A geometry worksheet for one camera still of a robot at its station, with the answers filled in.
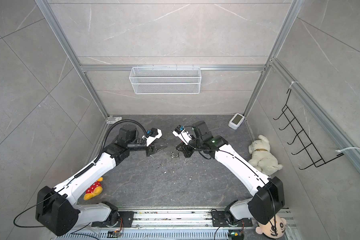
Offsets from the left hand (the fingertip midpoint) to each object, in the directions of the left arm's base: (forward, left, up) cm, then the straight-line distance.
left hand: (165, 139), depth 74 cm
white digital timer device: (+30, -51, -22) cm, 64 cm away
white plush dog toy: (-4, -56, -17) cm, 58 cm away
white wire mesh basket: (+47, +1, +4) cm, 47 cm away
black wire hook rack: (-18, -62, +8) cm, 65 cm away
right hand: (-2, -7, -4) cm, 8 cm away
